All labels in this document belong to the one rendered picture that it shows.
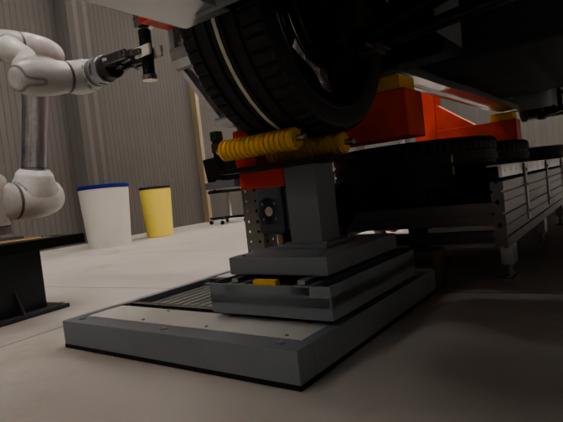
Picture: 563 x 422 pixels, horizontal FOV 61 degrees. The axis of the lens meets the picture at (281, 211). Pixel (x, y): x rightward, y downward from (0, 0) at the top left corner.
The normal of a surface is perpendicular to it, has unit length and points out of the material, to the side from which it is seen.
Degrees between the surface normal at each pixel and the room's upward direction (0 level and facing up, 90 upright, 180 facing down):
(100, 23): 90
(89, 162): 90
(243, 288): 90
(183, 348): 90
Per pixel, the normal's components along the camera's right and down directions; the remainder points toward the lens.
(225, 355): -0.59, 0.10
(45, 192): 0.86, 0.11
